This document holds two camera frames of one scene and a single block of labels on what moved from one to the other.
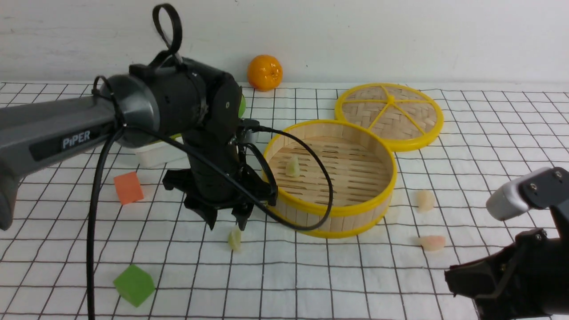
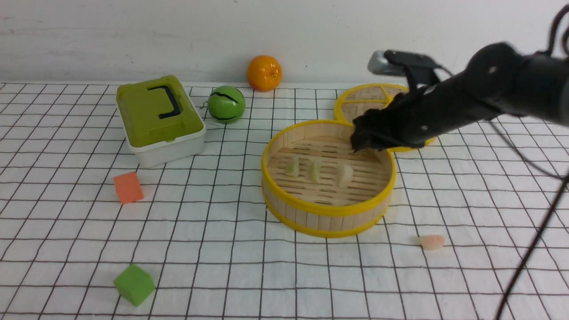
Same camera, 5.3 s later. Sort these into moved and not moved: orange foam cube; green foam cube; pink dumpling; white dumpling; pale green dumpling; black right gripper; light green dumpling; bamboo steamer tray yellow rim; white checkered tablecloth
Moved: light green dumpling; white dumpling; black right gripper
Not moved: pink dumpling; white checkered tablecloth; orange foam cube; bamboo steamer tray yellow rim; pale green dumpling; green foam cube
